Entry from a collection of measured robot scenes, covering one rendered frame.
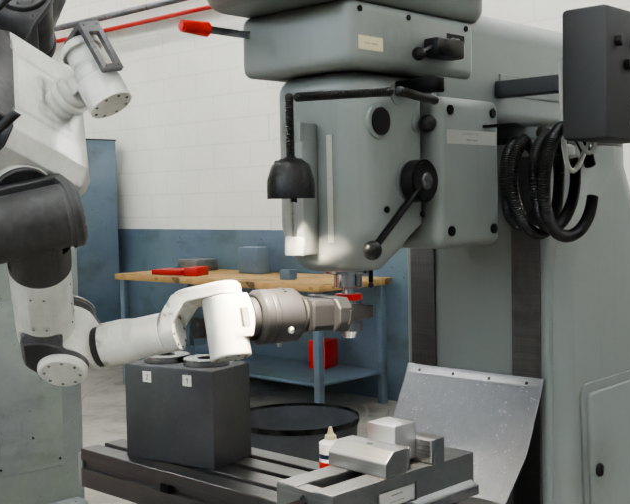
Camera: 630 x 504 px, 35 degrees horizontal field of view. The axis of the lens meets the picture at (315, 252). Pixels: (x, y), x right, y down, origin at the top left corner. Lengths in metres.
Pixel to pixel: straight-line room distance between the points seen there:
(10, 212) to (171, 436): 0.72
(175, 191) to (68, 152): 7.17
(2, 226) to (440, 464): 0.79
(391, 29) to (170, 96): 7.19
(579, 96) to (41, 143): 0.84
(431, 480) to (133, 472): 0.63
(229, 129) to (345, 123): 6.59
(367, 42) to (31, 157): 0.53
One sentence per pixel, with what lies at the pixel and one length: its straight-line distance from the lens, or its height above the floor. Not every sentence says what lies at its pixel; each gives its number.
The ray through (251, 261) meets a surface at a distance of 7.49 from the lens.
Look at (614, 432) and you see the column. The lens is 2.07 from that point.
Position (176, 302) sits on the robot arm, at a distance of 1.56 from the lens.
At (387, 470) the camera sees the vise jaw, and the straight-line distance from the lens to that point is 1.57.
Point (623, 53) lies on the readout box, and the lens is 1.70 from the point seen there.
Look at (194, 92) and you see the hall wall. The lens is 8.49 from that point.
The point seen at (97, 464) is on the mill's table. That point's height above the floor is 0.90.
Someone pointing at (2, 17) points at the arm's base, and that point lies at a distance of 1.66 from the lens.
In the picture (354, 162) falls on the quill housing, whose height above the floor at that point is 1.49.
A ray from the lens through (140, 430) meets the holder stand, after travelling 2.01.
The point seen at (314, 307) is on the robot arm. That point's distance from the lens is 1.59.
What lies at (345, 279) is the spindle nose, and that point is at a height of 1.29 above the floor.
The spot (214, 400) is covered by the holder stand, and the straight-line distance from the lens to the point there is 1.88.
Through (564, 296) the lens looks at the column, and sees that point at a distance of 1.91.
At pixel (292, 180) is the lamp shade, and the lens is 1.45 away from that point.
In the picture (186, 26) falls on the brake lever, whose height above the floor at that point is 1.70.
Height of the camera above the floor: 1.43
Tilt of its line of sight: 3 degrees down
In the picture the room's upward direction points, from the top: 1 degrees counter-clockwise
